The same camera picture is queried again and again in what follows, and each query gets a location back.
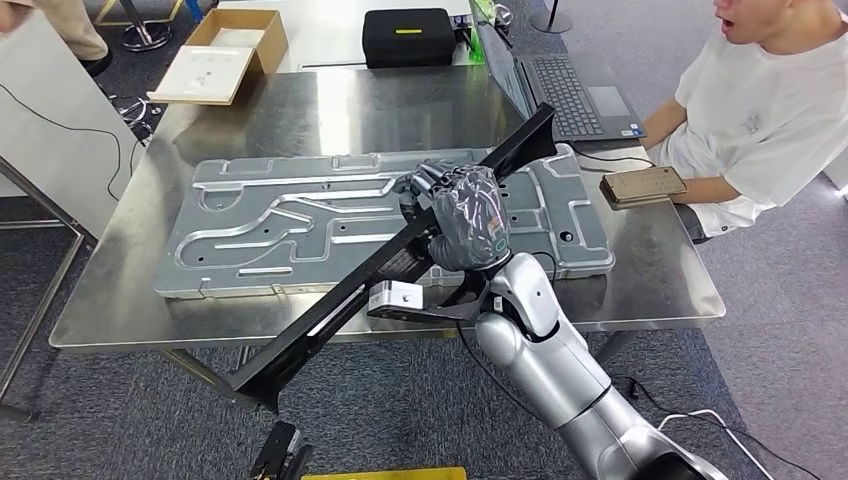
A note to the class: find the chrome round base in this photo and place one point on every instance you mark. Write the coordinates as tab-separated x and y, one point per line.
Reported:
146	36

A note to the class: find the person's left forearm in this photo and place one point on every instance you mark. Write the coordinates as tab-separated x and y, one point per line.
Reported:
715	191

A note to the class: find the person's right forearm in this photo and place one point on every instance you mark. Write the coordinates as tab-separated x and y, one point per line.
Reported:
662	126

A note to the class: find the black pole grey base stanchion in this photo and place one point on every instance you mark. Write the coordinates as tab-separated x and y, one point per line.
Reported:
553	25

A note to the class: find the dark grey laptop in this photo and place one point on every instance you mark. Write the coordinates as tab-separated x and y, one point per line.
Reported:
570	93

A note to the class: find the brown cardboard box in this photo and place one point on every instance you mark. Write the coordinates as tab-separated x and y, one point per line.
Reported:
268	46

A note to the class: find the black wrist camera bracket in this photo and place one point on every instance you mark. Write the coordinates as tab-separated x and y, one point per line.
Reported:
278	450
464	308

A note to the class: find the black right wrist camera bracket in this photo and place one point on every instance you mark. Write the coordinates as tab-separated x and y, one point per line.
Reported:
464	308

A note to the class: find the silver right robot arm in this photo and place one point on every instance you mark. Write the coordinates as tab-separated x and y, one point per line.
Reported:
556	378

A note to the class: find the stainless steel workbench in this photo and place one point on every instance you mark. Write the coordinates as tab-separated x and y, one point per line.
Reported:
132	311

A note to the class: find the white cabinet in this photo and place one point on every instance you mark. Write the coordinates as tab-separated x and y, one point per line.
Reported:
53	152

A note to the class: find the white foam sheet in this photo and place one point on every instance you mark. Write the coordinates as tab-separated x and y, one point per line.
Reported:
199	73

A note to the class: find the long black plastic part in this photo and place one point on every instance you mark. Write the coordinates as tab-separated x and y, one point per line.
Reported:
298	358

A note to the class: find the black case yellow label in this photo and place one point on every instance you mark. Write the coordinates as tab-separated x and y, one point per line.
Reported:
407	50

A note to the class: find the brown smartphone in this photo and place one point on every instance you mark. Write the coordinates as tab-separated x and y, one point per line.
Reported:
642	185

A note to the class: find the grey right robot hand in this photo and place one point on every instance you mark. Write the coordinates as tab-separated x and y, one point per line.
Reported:
470	218

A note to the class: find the white table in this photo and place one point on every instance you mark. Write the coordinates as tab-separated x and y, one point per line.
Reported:
318	33

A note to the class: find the black left wrist camera bracket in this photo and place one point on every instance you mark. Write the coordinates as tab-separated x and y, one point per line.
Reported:
278	450

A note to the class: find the large stamped metal panel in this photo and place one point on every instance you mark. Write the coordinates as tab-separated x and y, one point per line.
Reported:
265	218

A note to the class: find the green plastic bottle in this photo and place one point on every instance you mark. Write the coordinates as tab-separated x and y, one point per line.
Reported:
476	52

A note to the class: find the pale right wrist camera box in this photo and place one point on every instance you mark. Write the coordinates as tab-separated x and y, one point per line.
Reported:
396	297

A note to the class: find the person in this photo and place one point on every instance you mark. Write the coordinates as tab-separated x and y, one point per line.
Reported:
73	30
762	119

